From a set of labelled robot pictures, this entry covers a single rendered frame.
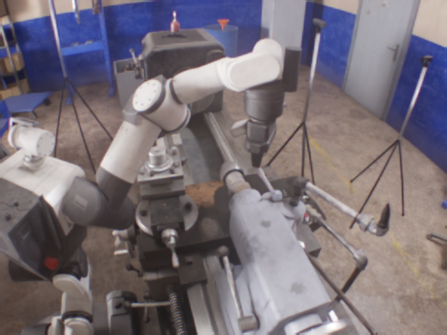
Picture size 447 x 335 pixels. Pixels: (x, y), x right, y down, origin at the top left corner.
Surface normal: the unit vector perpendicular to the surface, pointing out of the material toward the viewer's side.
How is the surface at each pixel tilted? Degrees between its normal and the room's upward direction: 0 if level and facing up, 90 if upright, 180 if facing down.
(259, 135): 90
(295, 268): 0
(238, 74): 89
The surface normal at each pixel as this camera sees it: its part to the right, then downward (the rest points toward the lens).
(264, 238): 0.02, -0.78
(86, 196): -0.29, -0.25
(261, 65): -0.17, 0.61
